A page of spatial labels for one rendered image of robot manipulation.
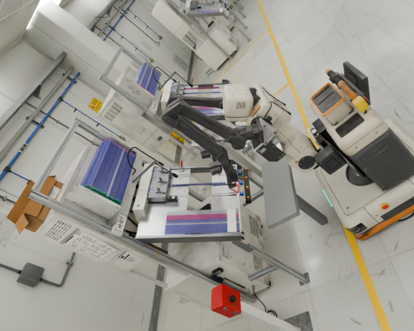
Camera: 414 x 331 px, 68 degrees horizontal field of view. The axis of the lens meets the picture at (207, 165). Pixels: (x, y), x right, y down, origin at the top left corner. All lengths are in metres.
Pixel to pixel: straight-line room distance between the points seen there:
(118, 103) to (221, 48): 3.76
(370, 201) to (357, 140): 0.53
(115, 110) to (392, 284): 2.70
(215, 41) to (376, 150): 5.09
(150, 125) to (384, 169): 2.20
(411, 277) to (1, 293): 3.07
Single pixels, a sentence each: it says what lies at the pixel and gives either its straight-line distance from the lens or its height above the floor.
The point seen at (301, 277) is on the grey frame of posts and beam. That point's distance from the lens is 2.50.
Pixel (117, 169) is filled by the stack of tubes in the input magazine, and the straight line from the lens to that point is 2.29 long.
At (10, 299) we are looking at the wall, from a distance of 3.31.
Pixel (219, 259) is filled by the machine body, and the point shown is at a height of 0.61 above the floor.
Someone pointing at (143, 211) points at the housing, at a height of 1.22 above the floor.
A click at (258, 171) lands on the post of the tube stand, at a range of 2.96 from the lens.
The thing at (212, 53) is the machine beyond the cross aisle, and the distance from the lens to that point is 6.66.
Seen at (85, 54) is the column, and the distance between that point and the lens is 5.26.
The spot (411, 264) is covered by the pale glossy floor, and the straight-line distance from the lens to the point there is 2.26.
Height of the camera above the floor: 1.99
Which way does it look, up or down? 26 degrees down
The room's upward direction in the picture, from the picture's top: 55 degrees counter-clockwise
